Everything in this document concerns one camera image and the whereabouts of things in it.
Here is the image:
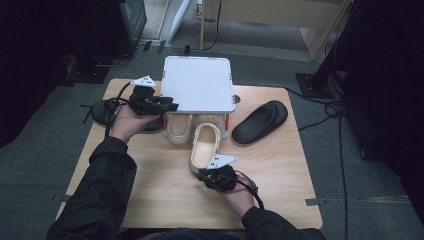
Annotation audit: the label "long black floor cable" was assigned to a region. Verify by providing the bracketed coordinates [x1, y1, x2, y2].
[337, 109, 350, 240]

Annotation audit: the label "white shoe rack orange legs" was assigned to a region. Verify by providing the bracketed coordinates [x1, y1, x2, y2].
[160, 55, 237, 140]

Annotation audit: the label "white board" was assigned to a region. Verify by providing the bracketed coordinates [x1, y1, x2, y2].
[167, 0, 193, 43]

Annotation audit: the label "black hanging cable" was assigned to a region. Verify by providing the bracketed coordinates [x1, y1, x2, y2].
[202, 0, 223, 52]

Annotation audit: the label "black stand base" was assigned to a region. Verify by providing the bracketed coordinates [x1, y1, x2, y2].
[64, 53, 113, 85]

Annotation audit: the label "person's left hand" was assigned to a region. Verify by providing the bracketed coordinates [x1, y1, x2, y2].
[109, 105, 161, 144]

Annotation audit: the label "black stand with base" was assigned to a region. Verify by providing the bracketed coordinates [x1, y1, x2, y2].
[295, 0, 363, 100]

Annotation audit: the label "dark cabinet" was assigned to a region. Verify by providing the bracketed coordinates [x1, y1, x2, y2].
[108, 0, 148, 58]

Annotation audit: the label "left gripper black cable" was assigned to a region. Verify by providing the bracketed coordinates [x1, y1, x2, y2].
[80, 81, 134, 138]

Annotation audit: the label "light wooden furniture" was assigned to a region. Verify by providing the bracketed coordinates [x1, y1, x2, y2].
[199, 0, 354, 62]

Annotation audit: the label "person's torso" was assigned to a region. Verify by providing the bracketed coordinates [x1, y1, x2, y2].
[114, 227, 256, 240]

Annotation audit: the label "cream clog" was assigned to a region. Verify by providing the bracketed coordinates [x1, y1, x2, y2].
[189, 113, 226, 175]
[165, 112, 194, 145]

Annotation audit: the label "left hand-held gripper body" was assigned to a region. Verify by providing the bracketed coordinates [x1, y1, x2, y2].
[128, 75, 168, 117]

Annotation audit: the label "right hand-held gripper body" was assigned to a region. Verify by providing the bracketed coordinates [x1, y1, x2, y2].
[203, 153, 240, 193]

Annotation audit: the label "person's right hand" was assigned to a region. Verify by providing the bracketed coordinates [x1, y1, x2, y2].
[221, 180, 257, 218]

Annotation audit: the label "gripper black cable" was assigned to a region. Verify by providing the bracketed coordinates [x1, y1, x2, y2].
[234, 169, 266, 211]
[80, 81, 134, 138]

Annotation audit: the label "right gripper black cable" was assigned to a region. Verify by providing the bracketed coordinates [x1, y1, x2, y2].
[234, 169, 266, 211]

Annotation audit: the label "black flip-flop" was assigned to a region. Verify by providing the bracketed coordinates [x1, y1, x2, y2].
[89, 99, 165, 133]
[231, 99, 289, 145]

